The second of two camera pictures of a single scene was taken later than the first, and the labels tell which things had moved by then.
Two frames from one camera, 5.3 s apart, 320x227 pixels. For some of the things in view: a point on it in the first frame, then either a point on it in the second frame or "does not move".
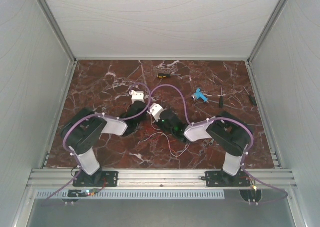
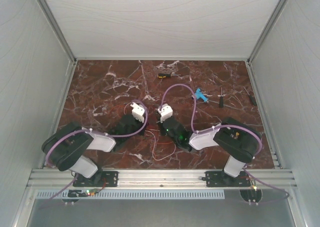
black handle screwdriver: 221,99 does not move
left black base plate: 100,179 does not move
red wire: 169,144 -> 157,138
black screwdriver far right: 253,100 does not move
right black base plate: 219,179 does not move
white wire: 168,143 -> 154,137
